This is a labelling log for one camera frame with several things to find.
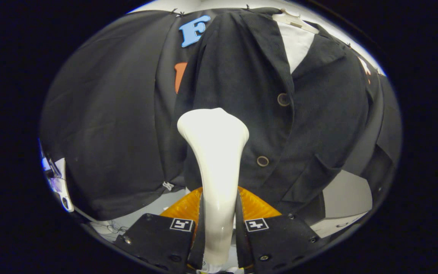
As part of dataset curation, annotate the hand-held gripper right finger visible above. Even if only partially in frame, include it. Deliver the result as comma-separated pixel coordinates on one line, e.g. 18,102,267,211
235,186,321,271

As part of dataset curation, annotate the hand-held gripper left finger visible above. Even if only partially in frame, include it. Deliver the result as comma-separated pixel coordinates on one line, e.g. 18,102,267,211
114,186,205,271

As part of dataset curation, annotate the white garment steamer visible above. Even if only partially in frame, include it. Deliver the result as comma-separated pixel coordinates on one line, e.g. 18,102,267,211
177,108,250,267

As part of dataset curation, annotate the black suit jacket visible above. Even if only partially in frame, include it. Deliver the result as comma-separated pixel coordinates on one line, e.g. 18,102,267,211
166,8,385,215

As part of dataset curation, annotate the white shirt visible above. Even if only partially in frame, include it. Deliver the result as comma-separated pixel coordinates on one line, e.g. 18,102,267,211
278,21,315,74

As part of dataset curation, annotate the white clothes hanger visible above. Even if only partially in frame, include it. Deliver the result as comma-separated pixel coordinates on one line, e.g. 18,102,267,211
272,10,320,35

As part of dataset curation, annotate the beige cabinet with grey top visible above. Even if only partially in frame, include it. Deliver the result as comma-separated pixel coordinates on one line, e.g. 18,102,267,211
310,169,374,239

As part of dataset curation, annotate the black backdrop cloth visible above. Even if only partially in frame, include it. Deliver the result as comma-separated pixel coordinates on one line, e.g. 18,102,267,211
40,8,402,221

